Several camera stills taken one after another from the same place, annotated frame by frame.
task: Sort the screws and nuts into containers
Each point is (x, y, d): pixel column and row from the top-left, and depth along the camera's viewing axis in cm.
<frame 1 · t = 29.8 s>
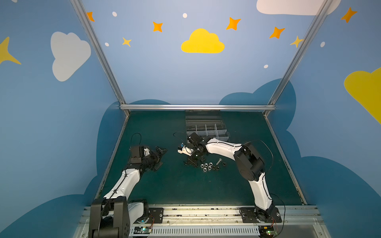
left hand: (168, 154, 85), fingers open
right hand: (190, 160, 94), fingers closed
clear plastic organizer box: (208, 124, 116), on the table
pile of hex nuts: (209, 166, 93), on the table

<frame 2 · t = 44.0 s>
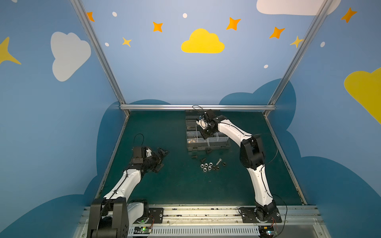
left hand: (170, 156, 85), fingers open
right hand: (205, 132, 102), fingers closed
the named things where they were.

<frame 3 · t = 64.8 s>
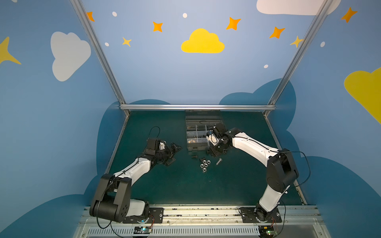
left hand: (182, 152, 86), fingers open
right hand: (216, 150, 90), fingers open
pile of hex nuts: (205, 164, 94), on the table
the other named things where they were.

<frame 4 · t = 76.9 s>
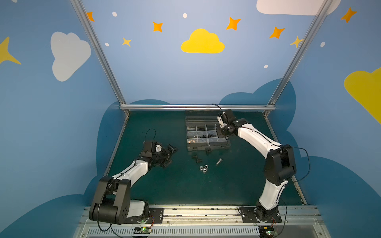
left hand: (178, 153, 87), fingers open
right hand: (222, 131, 94), fingers closed
pile of hex nuts: (204, 169, 92), on the table
the other named things where they were.

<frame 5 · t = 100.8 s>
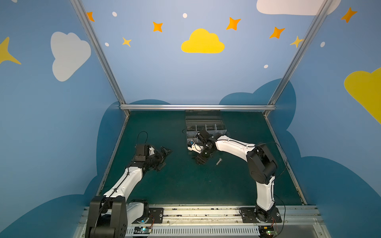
left hand: (172, 155, 85), fingers open
right hand: (201, 157, 92), fingers open
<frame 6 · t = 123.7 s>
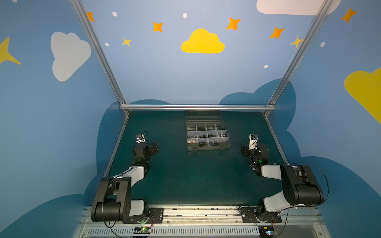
left hand: (151, 142, 92), fingers open
right hand: (250, 142, 95), fingers open
